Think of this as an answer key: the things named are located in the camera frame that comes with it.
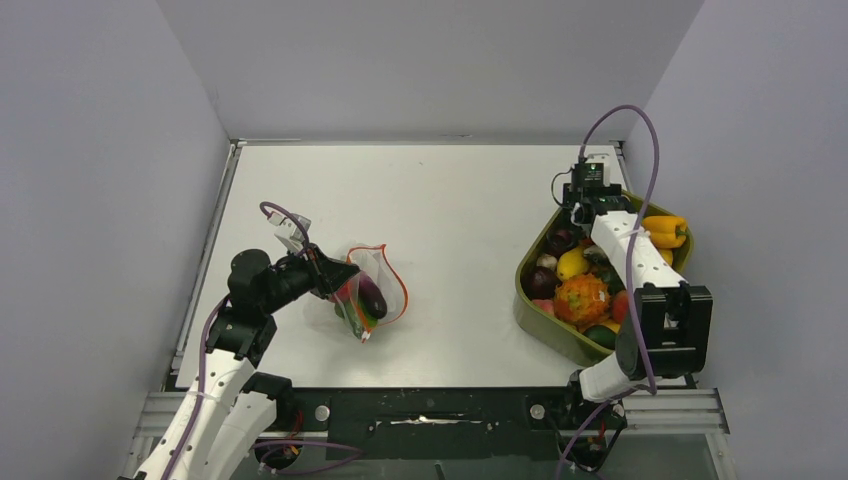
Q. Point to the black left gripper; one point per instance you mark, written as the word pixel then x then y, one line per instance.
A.
pixel 326 274

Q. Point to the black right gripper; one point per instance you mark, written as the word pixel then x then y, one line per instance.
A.
pixel 570 198

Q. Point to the green leaf vegetable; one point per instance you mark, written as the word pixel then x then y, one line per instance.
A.
pixel 360 322

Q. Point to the purple eggplant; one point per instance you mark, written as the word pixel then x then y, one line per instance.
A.
pixel 371 298

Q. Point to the clear orange zip bag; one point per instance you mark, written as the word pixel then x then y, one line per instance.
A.
pixel 373 262

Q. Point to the red apple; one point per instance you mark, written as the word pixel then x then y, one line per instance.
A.
pixel 342 295

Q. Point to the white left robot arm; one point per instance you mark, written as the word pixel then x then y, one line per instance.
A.
pixel 230 402

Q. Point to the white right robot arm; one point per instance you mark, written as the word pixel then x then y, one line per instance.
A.
pixel 666 331

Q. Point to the orange yellow bell pepper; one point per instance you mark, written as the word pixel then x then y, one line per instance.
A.
pixel 665 231

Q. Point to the dark mangosteen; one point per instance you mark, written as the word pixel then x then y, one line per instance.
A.
pixel 540 283

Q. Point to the orange bumpy fruit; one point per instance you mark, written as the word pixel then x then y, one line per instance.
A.
pixel 582 300

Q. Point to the dark green avocado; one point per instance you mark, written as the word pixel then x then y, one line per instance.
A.
pixel 603 335

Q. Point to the olive green plastic bin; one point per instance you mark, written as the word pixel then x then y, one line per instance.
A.
pixel 537 317

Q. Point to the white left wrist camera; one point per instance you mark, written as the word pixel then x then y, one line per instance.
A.
pixel 292 234

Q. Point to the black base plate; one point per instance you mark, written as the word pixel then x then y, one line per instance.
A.
pixel 453 423

